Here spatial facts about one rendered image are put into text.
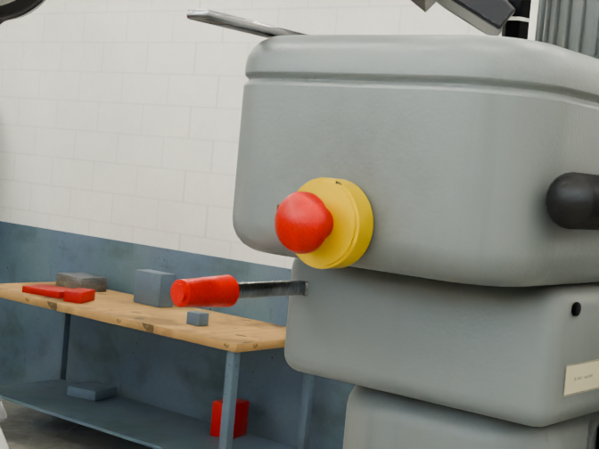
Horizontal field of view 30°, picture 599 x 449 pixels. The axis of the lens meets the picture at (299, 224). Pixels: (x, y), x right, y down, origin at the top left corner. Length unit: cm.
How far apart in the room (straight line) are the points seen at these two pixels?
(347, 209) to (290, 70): 12
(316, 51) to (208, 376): 617
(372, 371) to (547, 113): 25
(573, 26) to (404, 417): 42
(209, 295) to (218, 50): 615
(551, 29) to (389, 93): 41
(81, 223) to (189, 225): 101
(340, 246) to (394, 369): 15
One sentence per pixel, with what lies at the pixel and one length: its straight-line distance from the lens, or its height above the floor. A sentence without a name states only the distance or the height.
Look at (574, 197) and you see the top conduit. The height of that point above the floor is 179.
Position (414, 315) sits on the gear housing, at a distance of 83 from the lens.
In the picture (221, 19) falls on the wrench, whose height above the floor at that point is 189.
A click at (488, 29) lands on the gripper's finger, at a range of 97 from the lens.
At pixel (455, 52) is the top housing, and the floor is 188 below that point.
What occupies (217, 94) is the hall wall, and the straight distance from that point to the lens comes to 688.
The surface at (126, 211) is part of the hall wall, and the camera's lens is 740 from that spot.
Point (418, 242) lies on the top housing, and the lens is 71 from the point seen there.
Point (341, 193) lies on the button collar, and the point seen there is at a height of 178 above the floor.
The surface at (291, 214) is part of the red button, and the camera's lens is 71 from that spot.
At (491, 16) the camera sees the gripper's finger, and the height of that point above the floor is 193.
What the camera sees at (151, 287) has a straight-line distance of 675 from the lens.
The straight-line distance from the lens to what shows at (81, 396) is 717.
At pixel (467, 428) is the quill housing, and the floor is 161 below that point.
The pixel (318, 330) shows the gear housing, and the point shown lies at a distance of 88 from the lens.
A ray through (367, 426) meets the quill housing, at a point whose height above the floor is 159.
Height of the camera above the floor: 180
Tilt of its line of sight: 3 degrees down
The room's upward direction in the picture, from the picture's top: 5 degrees clockwise
